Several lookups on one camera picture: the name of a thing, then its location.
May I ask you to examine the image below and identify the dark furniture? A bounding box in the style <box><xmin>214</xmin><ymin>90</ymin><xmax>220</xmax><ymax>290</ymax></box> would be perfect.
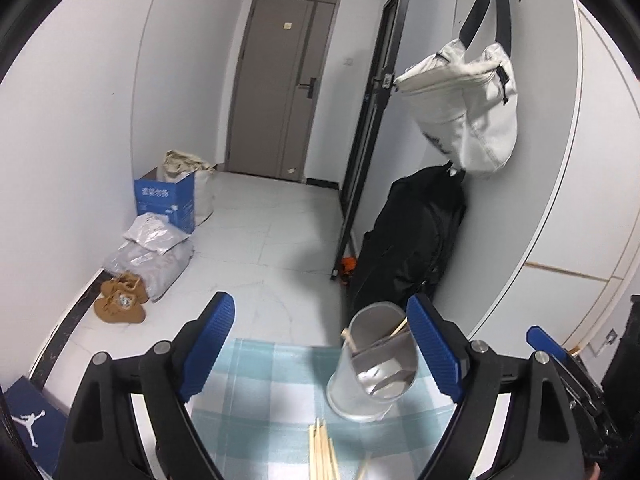
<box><xmin>600</xmin><ymin>294</ymin><xmax>640</xmax><ymax>411</ymax></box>

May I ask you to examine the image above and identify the teal checked tablecloth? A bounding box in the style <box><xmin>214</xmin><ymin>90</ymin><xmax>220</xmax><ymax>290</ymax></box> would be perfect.
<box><xmin>190</xmin><ymin>338</ymin><xmax>458</xmax><ymax>480</ymax></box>

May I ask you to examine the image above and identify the black backpack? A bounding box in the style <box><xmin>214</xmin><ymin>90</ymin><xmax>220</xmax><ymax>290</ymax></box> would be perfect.
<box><xmin>347</xmin><ymin>162</ymin><xmax>468</xmax><ymax>322</ymax></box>

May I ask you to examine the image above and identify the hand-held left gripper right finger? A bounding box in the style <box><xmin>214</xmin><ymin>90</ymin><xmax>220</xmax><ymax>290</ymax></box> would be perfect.
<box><xmin>406</xmin><ymin>294</ymin><xmax>586</xmax><ymax>480</ymax></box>

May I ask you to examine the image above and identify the white wardrobe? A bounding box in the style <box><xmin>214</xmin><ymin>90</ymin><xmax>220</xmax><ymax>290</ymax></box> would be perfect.
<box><xmin>470</xmin><ymin>0</ymin><xmax>640</xmax><ymax>357</ymax></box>

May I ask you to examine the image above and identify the small silver plastic package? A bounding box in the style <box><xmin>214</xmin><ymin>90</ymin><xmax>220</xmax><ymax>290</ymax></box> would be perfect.
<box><xmin>124</xmin><ymin>213</ymin><xmax>193</xmax><ymax>256</ymax></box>

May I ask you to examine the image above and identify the large silver plastic package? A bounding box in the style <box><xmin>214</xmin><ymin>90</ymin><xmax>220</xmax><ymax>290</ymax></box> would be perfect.
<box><xmin>102</xmin><ymin>240</ymin><xmax>195</xmax><ymax>303</ymax></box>

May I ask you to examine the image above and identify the white shoulder bag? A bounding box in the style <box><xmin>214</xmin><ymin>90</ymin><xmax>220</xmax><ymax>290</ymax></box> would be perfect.
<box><xmin>394</xmin><ymin>0</ymin><xmax>519</xmax><ymax>177</ymax></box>

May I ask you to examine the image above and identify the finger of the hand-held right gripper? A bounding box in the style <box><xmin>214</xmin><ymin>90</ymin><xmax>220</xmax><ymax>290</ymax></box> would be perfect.
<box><xmin>526</xmin><ymin>326</ymin><xmax>573</xmax><ymax>362</ymax></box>

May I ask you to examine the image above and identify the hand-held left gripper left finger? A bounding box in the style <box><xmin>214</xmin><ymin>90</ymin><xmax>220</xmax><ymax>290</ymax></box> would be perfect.
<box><xmin>52</xmin><ymin>291</ymin><xmax>236</xmax><ymax>480</ymax></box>

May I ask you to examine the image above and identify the white woven sack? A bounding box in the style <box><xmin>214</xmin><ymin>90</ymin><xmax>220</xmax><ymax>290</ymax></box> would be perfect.
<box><xmin>159</xmin><ymin>150</ymin><xmax>217</xmax><ymax>227</ymax></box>

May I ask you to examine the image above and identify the black metal frame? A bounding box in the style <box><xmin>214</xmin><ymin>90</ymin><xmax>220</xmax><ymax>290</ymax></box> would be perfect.
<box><xmin>330</xmin><ymin>0</ymin><xmax>417</xmax><ymax>282</ymax></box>

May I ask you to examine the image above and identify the metal utensil holder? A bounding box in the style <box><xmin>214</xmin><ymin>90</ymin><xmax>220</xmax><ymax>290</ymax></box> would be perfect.
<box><xmin>326</xmin><ymin>302</ymin><xmax>418</xmax><ymax>423</ymax></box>

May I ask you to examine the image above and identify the brown slipper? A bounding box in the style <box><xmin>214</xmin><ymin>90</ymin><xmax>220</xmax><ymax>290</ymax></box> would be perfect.
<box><xmin>100</xmin><ymin>272</ymin><xmax>150</xmax><ymax>306</ymax></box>
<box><xmin>95</xmin><ymin>291</ymin><xmax>146</xmax><ymax>325</ymax></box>

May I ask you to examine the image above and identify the blue shoe box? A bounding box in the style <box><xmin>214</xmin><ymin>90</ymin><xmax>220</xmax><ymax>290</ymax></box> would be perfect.
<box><xmin>2</xmin><ymin>375</ymin><xmax>71</xmax><ymax>479</ymax></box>

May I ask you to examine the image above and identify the grey door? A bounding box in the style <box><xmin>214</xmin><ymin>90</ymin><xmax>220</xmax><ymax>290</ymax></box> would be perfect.
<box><xmin>225</xmin><ymin>0</ymin><xmax>341</xmax><ymax>181</ymax></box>

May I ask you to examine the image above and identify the blue cardboard box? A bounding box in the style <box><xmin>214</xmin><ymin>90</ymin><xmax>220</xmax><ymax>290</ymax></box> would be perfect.
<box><xmin>134</xmin><ymin>167</ymin><xmax>197</xmax><ymax>235</ymax></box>

